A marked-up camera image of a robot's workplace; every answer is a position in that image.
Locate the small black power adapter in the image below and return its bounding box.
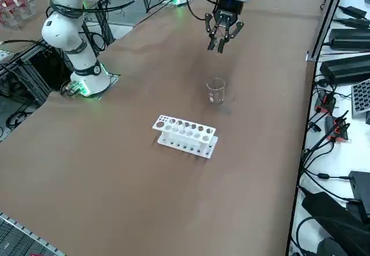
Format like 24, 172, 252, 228
332, 17, 370, 29
337, 5, 370, 20

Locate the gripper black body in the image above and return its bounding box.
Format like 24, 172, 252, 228
213, 0, 243, 23

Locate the black aluminium frame structure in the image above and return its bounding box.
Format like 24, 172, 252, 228
0, 40, 75, 108

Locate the silver aluminium profile post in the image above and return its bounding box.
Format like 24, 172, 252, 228
305, 0, 349, 63

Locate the long black gripper cable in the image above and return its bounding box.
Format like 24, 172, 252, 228
169, 0, 217, 21

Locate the black grid panel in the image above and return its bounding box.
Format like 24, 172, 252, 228
0, 211, 68, 256

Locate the clear acrylic box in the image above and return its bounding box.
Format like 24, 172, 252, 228
0, 0, 37, 31

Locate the black cable with inline block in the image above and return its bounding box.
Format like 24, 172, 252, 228
299, 169, 350, 181

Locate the black power supply box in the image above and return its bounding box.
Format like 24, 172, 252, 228
347, 170, 370, 207

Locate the checkered calibration board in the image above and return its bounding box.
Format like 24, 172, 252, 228
350, 78, 370, 118

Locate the white test tube rack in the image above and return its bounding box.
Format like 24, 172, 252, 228
151, 114, 220, 160

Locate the orange black device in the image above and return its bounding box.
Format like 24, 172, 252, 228
314, 90, 338, 115
324, 114, 351, 143

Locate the small clear glass beaker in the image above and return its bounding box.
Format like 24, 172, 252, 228
205, 76, 226, 106

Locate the large black power brick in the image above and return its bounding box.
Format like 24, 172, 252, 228
319, 54, 370, 87
328, 28, 370, 51

